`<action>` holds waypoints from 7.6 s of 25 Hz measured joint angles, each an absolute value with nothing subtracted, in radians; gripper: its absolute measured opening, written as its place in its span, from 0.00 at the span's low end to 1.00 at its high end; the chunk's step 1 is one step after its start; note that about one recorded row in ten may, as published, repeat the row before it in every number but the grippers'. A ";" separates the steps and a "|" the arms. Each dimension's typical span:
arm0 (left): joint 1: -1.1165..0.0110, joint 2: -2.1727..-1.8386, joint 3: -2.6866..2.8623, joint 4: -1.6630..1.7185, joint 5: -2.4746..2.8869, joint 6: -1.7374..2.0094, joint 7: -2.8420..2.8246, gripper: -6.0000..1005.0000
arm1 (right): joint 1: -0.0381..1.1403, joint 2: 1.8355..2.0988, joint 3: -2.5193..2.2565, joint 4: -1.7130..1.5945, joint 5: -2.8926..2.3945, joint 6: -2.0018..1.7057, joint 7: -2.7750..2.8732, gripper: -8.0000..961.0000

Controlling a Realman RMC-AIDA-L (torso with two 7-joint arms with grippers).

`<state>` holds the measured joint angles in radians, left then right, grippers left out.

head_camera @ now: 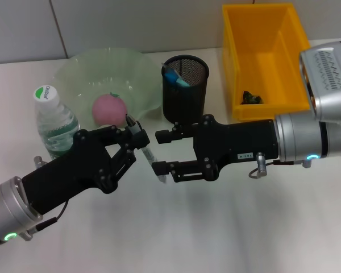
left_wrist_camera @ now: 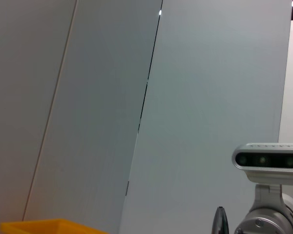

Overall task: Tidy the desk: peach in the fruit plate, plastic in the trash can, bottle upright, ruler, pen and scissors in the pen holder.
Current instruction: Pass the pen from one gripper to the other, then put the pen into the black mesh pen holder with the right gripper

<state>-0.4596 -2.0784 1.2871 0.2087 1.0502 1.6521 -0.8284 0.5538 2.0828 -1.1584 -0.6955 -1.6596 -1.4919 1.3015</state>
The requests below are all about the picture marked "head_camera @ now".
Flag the clear green-label water bottle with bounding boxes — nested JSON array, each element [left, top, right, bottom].
[[33, 84, 81, 160]]

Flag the right gripper cable with plug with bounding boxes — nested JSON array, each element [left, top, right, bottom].
[[248, 152, 305, 179]]

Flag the yellow plastic bin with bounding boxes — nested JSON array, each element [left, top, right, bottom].
[[222, 3, 321, 122]]

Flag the clear plastic ruler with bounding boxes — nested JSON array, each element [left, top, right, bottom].
[[161, 61, 185, 83]]

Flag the silver ballpoint pen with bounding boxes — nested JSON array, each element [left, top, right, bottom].
[[126, 113, 168, 185]]

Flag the left gripper cable with plugs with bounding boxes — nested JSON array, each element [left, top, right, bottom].
[[21, 155, 69, 242]]

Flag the pink toy peach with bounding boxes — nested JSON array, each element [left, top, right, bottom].
[[92, 92, 128, 128]]

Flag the green wavy glass fruit bowl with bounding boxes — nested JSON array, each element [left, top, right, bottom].
[[53, 47, 165, 134]]

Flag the black mesh pen holder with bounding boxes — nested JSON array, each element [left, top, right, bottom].
[[161, 55, 210, 126]]

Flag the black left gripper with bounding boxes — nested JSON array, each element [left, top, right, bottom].
[[22, 126, 152, 216]]

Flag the green plastic wrapper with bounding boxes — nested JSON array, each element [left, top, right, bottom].
[[241, 90, 264, 105]]

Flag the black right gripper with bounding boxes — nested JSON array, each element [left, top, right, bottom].
[[152, 113, 280, 183]]

